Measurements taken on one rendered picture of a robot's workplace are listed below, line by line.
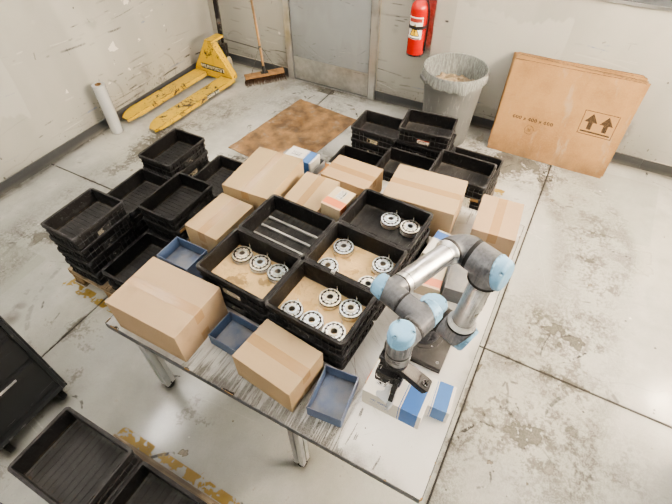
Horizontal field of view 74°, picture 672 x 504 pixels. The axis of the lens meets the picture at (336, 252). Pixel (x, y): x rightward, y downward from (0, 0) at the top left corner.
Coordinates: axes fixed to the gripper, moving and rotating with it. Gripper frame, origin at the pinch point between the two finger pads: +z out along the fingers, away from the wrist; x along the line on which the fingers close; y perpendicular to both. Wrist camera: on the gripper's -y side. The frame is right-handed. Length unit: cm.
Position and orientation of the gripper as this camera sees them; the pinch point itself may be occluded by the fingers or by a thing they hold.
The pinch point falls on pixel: (397, 391)
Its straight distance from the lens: 154.5
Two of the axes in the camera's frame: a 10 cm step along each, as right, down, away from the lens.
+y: -8.8, -3.5, 3.3
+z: 0.1, 6.7, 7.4
